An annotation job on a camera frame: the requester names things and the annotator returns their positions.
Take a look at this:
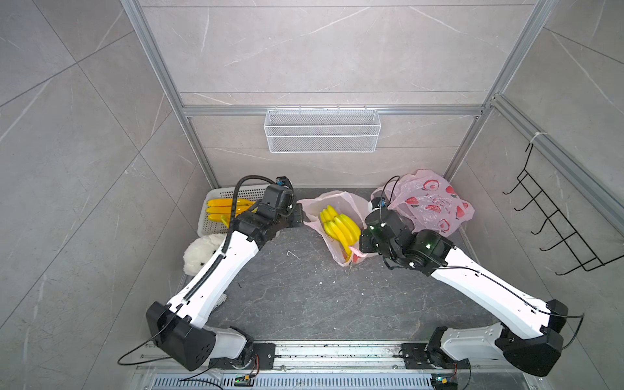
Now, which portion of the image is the pink plastic bag front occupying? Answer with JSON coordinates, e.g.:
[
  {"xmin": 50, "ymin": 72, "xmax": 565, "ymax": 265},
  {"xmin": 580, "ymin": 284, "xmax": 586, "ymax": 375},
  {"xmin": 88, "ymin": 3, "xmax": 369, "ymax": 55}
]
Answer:
[{"xmin": 298, "ymin": 191, "xmax": 375, "ymax": 267}]

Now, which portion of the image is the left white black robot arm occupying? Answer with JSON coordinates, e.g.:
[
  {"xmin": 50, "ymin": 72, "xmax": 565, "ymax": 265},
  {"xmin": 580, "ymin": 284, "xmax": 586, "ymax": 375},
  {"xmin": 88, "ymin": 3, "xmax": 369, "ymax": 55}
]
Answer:
[{"xmin": 146, "ymin": 175, "xmax": 303, "ymax": 371}]

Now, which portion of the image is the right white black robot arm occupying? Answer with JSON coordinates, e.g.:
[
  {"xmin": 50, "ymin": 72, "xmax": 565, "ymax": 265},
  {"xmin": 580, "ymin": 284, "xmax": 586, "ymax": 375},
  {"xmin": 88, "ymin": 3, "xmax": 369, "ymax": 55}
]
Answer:
[{"xmin": 359, "ymin": 175, "xmax": 571, "ymax": 377}]

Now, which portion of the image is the pink strawberry plastic bag rear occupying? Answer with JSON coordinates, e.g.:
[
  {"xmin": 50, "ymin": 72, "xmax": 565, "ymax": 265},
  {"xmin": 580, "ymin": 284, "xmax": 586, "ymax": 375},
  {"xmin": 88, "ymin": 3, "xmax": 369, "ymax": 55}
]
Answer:
[{"xmin": 370, "ymin": 169, "xmax": 475, "ymax": 237}]

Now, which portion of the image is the orange yellow banana bunch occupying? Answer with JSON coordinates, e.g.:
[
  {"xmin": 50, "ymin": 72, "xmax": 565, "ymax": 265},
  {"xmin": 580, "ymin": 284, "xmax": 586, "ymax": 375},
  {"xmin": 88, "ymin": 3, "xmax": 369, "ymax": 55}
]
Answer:
[{"xmin": 205, "ymin": 198, "xmax": 254, "ymax": 228}]

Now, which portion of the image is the white plastic basket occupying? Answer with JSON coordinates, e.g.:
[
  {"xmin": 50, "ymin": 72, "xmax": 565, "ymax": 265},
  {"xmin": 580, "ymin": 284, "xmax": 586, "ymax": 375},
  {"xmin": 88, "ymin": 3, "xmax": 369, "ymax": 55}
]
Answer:
[{"xmin": 198, "ymin": 184, "xmax": 268, "ymax": 236}]

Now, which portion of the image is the white plush toy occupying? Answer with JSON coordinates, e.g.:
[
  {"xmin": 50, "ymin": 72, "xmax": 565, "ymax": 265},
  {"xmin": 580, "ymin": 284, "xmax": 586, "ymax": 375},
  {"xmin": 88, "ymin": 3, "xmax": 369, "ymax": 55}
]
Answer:
[{"xmin": 183, "ymin": 234, "xmax": 226, "ymax": 285}]

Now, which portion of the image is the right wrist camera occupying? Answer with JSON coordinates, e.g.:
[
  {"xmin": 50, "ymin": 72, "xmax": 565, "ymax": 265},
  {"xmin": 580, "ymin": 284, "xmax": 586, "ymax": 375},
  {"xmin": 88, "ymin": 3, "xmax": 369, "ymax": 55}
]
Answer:
[{"xmin": 371, "ymin": 196, "xmax": 388, "ymax": 209}]

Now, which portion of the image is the white wire mesh shelf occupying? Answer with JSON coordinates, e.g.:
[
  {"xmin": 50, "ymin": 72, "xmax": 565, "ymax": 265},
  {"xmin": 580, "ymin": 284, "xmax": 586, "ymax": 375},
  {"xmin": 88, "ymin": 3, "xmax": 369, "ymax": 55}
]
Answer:
[{"xmin": 263, "ymin": 108, "xmax": 381, "ymax": 154}]

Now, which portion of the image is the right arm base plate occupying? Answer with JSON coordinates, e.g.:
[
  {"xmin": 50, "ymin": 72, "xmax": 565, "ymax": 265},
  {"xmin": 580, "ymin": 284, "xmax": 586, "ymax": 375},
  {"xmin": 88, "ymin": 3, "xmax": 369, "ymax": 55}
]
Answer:
[{"xmin": 398, "ymin": 343, "xmax": 471, "ymax": 370}]

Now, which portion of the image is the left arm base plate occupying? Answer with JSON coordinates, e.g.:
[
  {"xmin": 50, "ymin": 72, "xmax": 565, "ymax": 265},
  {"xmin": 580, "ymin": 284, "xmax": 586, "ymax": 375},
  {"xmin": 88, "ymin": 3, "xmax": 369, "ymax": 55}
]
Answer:
[{"xmin": 209, "ymin": 343, "xmax": 276, "ymax": 371}]

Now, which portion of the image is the aluminium mounting rail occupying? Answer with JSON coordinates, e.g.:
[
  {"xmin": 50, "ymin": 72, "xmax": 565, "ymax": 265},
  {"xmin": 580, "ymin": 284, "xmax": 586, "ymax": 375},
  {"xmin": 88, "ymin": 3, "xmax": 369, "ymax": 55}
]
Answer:
[{"xmin": 125, "ymin": 341, "xmax": 552, "ymax": 389}]

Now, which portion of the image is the black wire hook rack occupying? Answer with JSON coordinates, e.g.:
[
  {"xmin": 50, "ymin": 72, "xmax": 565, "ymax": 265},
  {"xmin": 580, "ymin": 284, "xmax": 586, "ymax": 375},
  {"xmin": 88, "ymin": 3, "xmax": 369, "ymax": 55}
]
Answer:
[{"xmin": 502, "ymin": 143, "xmax": 623, "ymax": 276}]

